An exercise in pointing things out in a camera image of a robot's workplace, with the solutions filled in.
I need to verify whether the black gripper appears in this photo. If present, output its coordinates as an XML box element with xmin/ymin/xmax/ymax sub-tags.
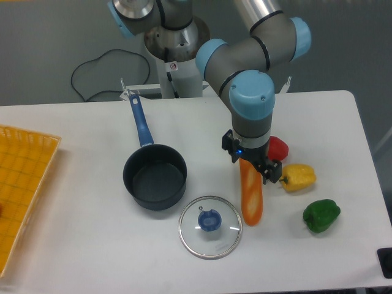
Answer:
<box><xmin>222</xmin><ymin>129</ymin><xmax>282</xmax><ymax>184</ymax></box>

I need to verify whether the long orange bread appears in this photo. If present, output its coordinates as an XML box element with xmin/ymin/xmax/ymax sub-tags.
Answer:
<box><xmin>239</xmin><ymin>159</ymin><xmax>263</xmax><ymax>227</ymax></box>

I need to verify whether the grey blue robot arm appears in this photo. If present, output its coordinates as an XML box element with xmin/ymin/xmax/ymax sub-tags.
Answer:
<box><xmin>108</xmin><ymin>1</ymin><xmax>312</xmax><ymax>183</ymax></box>

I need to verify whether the red bell pepper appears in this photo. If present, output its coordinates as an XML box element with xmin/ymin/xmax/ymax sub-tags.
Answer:
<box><xmin>268</xmin><ymin>136</ymin><xmax>289</xmax><ymax>161</ymax></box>

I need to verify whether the yellow bell pepper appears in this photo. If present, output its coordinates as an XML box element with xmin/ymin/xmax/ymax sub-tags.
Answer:
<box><xmin>279</xmin><ymin>164</ymin><xmax>317</xmax><ymax>192</ymax></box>

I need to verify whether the green bell pepper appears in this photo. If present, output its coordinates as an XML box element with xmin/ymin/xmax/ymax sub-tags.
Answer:
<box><xmin>303</xmin><ymin>199</ymin><xmax>341</xmax><ymax>233</ymax></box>

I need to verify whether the glass pot lid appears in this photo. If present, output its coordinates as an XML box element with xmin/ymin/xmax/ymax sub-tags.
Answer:
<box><xmin>178</xmin><ymin>195</ymin><xmax>243</xmax><ymax>260</ymax></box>

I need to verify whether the dark blue saucepan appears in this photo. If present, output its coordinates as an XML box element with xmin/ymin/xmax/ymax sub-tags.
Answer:
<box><xmin>122</xmin><ymin>94</ymin><xmax>187</xmax><ymax>211</ymax></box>

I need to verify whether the black object at table edge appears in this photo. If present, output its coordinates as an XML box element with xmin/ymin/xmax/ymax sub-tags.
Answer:
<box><xmin>377</xmin><ymin>247</ymin><xmax>392</xmax><ymax>279</ymax></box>

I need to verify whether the yellow plastic basket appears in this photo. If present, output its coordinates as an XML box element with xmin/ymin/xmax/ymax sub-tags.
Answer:
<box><xmin>1</xmin><ymin>125</ymin><xmax>61</xmax><ymax>277</ymax></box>

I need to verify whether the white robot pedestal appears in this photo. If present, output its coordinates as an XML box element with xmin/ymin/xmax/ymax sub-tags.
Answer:
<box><xmin>144</xmin><ymin>17</ymin><xmax>210</xmax><ymax>99</ymax></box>

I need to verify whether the black cable on floor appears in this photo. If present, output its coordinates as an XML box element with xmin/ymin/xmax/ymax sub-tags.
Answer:
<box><xmin>70</xmin><ymin>48</ymin><xmax>151</xmax><ymax>102</ymax></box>

